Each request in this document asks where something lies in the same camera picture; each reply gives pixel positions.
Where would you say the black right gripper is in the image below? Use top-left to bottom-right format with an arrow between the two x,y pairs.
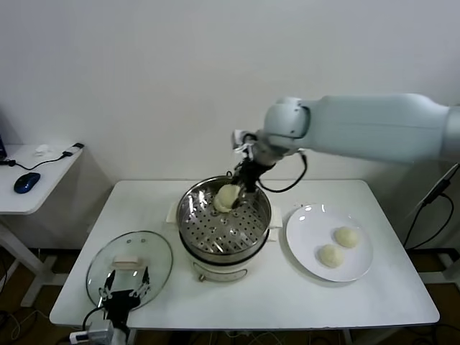
229,157 -> 276,209

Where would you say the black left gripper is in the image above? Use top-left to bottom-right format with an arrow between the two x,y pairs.
98,265 -> 151,326

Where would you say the glass lid with cream handle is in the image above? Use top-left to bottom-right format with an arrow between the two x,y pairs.
85,230 -> 174,313

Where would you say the perforated steel steamer basket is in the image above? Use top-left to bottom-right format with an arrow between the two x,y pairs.
164,175 -> 282,254

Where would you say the steel steamer pot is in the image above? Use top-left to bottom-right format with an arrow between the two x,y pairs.
178,171 -> 280,284

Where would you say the white round plate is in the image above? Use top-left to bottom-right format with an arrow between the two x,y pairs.
285,203 -> 374,283

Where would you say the white side desk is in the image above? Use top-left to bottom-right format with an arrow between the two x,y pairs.
0,143 -> 109,308

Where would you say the blue computer mouse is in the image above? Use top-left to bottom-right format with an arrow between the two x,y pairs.
13,172 -> 42,194

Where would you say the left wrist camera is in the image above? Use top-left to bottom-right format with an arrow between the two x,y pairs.
69,321 -> 114,342

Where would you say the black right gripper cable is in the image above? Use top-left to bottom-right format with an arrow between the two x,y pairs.
257,150 -> 308,193

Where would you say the black cable with adapter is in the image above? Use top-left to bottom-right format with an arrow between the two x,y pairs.
0,142 -> 84,170

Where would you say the black power cable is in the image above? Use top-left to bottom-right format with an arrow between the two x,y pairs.
402,163 -> 460,251

